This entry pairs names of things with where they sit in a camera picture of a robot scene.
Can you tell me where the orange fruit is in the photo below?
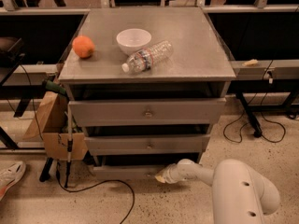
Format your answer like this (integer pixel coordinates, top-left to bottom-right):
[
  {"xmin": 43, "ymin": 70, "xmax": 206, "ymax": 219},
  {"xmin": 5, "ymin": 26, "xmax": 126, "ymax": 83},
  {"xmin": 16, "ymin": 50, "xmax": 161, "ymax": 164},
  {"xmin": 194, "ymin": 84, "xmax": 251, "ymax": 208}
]
[{"xmin": 72, "ymin": 35, "xmax": 95, "ymax": 59}]

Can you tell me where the yellow foam scrap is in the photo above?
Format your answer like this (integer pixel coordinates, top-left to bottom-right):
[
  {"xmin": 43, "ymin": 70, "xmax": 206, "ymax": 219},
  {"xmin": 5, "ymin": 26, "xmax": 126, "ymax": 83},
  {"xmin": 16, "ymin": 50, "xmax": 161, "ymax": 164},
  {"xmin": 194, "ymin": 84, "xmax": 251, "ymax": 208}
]
[{"xmin": 242, "ymin": 59, "xmax": 258, "ymax": 67}]

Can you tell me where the white ceramic bowl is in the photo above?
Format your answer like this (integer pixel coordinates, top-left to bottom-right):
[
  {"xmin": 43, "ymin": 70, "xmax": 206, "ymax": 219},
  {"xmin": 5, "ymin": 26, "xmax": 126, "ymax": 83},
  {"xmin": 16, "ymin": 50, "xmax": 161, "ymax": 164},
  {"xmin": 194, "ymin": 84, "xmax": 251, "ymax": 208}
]
[{"xmin": 116, "ymin": 28, "xmax": 151, "ymax": 55}]

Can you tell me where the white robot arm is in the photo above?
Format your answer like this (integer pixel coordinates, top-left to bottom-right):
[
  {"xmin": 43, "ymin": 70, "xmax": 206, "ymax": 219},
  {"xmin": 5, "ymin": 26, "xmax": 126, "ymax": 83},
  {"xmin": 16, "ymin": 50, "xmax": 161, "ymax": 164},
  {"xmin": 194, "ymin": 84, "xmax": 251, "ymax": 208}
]
[{"xmin": 155, "ymin": 159, "xmax": 280, "ymax": 224}]

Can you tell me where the grey drawer cabinet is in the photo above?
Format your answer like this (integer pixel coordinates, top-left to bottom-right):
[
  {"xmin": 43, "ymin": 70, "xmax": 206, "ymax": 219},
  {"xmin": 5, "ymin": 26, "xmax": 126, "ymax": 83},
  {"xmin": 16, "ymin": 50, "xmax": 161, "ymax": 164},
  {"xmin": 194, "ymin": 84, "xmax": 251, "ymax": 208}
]
[{"xmin": 57, "ymin": 7, "xmax": 237, "ymax": 182}]

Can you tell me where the black floor cable front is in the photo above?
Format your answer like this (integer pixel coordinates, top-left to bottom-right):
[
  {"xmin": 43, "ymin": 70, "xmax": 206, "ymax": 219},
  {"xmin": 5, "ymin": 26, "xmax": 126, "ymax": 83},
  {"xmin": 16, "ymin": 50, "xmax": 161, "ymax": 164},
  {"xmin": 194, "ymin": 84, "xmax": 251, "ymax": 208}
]
[{"xmin": 55, "ymin": 161, "xmax": 136, "ymax": 224}]

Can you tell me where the black floor cable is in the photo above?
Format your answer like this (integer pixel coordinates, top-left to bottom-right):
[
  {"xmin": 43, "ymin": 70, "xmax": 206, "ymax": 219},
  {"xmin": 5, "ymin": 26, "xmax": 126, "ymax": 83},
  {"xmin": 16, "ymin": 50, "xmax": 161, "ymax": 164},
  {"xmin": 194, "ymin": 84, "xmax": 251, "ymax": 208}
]
[
  {"xmin": 55, "ymin": 161, "xmax": 136, "ymax": 224},
  {"xmin": 222, "ymin": 60, "xmax": 288, "ymax": 144}
]

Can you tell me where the grey top drawer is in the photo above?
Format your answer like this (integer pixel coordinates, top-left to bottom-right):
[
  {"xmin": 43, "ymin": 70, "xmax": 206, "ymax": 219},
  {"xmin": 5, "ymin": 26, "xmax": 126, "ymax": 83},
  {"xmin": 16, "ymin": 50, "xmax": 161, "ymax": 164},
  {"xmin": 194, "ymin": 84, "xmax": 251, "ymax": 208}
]
[{"xmin": 69, "ymin": 98, "xmax": 226, "ymax": 127}]

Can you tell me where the grey drawer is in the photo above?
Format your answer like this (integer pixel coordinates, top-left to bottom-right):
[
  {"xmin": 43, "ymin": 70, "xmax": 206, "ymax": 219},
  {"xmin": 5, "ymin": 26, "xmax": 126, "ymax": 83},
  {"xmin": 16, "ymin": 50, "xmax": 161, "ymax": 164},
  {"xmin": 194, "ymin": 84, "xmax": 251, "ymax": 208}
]
[
  {"xmin": 69, "ymin": 98, "xmax": 226, "ymax": 127},
  {"xmin": 85, "ymin": 134, "xmax": 210, "ymax": 156},
  {"xmin": 93, "ymin": 153, "xmax": 200, "ymax": 181}
]

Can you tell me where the grey middle drawer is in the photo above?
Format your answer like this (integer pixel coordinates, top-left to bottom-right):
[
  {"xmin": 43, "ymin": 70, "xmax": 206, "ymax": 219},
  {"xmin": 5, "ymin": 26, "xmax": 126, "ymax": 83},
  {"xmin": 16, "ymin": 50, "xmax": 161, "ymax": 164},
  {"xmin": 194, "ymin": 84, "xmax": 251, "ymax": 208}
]
[{"xmin": 85, "ymin": 134, "xmax": 210, "ymax": 156}]

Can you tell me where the brown cardboard box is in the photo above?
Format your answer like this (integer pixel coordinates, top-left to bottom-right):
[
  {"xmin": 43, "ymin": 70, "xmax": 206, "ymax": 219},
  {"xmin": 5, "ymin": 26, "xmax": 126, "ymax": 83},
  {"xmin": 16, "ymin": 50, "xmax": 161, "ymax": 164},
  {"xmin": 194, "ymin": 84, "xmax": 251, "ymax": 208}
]
[{"xmin": 22, "ymin": 91, "xmax": 90, "ymax": 161}]

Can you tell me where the clear plastic water bottle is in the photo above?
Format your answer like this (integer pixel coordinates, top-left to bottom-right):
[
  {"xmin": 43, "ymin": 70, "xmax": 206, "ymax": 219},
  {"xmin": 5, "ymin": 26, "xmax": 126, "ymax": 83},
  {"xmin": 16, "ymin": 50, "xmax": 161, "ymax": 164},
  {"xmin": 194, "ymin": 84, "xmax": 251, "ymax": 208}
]
[{"xmin": 121, "ymin": 40, "xmax": 174, "ymax": 74}]

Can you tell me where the black floor cable right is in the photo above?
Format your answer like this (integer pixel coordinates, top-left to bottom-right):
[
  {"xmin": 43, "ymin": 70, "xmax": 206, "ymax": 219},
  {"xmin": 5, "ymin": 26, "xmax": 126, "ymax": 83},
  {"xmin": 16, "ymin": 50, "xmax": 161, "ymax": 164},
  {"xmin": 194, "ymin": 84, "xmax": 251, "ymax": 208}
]
[{"xmin": 222, "ymin": 60, "xmax": 288, "ymax": 144}]

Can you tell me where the grey bottom drawer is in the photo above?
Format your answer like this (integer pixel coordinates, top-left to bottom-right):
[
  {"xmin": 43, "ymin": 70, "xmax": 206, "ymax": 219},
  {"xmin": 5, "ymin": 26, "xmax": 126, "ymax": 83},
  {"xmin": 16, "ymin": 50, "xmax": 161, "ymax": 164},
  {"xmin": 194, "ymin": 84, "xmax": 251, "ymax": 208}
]
[{"xmin": 93, "ymin": 153, "xmax": 200, "ymax": 181}]

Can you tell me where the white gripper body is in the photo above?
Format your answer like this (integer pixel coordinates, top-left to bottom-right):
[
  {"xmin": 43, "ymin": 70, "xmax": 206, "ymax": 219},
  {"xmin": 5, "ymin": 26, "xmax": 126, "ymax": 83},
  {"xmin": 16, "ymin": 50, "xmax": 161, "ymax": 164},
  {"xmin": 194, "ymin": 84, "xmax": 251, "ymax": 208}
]
[{"xmin": 162, "ymin": 164, "xmax": 184, "ymax": 184}]

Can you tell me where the green handled grabber stick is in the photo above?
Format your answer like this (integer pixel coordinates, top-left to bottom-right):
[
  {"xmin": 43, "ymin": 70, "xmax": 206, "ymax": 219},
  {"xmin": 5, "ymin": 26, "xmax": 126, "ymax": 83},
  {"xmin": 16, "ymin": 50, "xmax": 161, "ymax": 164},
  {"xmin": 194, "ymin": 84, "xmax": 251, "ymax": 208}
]
[{"xmin": 43, "ymin": 80, "xmax": 73, "ymax": 189}]

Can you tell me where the white sneaker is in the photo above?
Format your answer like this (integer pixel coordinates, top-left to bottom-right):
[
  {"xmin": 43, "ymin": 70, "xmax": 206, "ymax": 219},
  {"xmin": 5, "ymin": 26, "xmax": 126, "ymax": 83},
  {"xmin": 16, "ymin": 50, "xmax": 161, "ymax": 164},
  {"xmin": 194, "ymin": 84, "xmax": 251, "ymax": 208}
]
[{"xmin": 0, "ymin": 161, "xmax": 26, "ymax": 201}]

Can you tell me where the black table leg right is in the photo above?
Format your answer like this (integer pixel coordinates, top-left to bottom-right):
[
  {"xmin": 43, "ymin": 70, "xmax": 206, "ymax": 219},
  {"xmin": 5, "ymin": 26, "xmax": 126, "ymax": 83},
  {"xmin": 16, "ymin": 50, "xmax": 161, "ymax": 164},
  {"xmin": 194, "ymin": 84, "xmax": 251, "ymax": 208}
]
[{"xmin": 235, "ymin": 92, "xmax": 263, "ymax": 138}]

